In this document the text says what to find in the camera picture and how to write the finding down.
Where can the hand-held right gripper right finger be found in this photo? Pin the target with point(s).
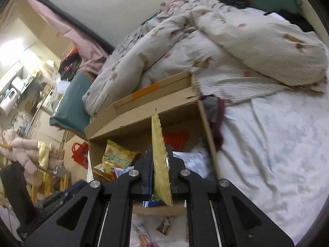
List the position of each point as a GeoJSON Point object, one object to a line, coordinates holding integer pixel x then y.
{"type": "Point", "coordinates": [176, 176]}

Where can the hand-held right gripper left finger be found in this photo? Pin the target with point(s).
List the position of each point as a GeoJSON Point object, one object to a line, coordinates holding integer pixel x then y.
{"type": "Point", "coordinates": [148, 176]}

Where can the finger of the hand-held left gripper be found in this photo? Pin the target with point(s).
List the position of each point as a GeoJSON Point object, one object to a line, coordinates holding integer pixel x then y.
{"type": "Point", "coordinates": [61, 194]}

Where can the white light-blue snack packet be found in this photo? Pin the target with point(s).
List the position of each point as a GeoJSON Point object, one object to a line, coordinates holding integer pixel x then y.
{"type": "Point", "coordinates": [194, 159]}

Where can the blue snack packet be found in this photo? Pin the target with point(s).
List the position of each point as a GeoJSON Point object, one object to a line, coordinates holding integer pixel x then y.
{"type": "Point", "coordinates": [153, 202]}

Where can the white red snack packet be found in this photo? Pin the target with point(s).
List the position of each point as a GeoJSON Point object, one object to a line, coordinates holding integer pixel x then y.
{"type": "Point", "coordinates": [121, 173]}

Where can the yellow green-print snack packet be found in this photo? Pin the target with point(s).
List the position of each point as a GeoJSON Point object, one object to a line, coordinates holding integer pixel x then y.
{"type": "Point", "coordinates": [117, 155]}

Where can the orange snack packet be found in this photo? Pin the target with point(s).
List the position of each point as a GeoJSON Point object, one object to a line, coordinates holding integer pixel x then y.
{"type": "Point", "coordinates": [102, 173]}

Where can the cardboard box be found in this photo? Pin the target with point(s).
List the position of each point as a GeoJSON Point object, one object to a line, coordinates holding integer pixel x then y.
{"type": "Point", "coordinates": [123, 126]}

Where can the yellow wooden chair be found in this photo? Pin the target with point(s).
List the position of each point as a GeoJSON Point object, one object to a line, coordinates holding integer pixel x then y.
{"type": "Point", "coordinates": [52, 184]}

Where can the pink puffy jacket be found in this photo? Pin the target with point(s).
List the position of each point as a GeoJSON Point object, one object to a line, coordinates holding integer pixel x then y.
{"type": "Point", "coordinates": [23, 154]}

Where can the pale yellow cloth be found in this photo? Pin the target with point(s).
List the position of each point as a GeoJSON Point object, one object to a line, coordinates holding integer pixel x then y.
{"type": "Point", "coordinates": [43, 155]}

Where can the red shopping bag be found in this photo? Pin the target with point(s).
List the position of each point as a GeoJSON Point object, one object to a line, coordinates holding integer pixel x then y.
{"type": "Point", "coordinates": [81, 152]}

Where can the brown snack packet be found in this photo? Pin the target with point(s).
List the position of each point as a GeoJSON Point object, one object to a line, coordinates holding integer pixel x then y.
{"type": "Point", "coordinates": [165, 225]}

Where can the pink snack packet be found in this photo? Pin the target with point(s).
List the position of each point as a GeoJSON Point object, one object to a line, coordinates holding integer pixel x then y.
{"type": "Point", "coordinates": [143, 234]}

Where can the grey striped cloth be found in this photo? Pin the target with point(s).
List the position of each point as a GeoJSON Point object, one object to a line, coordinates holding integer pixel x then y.
{"type": "Point", "coordinates": [213, 110]}

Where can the white kitchen appliance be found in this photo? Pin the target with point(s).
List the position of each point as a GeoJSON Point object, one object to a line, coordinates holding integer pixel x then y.
{"type": "Point", "coordinates": [10, 96]}

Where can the white floral bed sheet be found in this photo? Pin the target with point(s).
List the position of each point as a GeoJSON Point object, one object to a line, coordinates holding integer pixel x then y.
{"type": "Point", "coordinates": [270, 146]}

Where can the pile of dark clothes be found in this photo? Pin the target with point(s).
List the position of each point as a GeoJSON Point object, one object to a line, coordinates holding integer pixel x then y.
{"type": "Point", "coordinates": [69, 62]}

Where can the beige floral quilt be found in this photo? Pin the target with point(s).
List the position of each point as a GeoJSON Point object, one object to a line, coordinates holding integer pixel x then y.
{"type": "Point", "coordinates": [231, 51]}

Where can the pink curtain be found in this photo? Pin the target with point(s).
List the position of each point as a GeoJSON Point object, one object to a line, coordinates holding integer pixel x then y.
{"type": "Point", "coordinates": [74, 43]}

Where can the dark door frame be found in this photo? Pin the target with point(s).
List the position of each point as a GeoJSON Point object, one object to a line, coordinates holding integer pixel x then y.
{"type": "Point", "coordinates": [77, 28]}

